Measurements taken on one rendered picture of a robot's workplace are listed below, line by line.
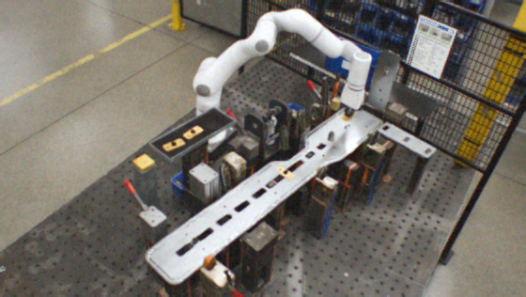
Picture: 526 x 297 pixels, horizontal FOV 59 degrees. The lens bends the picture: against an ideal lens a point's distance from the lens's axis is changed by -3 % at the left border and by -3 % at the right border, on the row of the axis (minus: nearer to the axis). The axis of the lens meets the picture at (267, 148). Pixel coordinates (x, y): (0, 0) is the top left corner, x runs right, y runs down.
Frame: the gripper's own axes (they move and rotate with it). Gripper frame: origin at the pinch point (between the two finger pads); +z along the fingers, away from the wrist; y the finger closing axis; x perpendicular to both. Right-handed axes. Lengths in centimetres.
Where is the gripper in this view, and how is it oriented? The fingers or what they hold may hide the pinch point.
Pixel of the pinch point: (348, 112)
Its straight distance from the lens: 233.6
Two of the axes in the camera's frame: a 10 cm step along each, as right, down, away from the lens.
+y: 7.4, 4.8, -4.6
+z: -0.8, 7.5, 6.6
